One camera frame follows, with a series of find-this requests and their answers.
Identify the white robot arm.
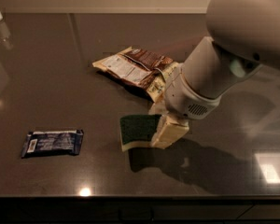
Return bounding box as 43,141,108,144
149,0,280,149

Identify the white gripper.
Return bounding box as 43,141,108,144
148,64,221,149

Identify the blue rxbar blueberry wrapper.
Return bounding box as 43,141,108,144
21,130,84,159

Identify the crumpled brown snack bag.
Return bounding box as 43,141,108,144
92,47,177,102

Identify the green and white sponge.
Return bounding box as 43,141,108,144
119,115,161,152

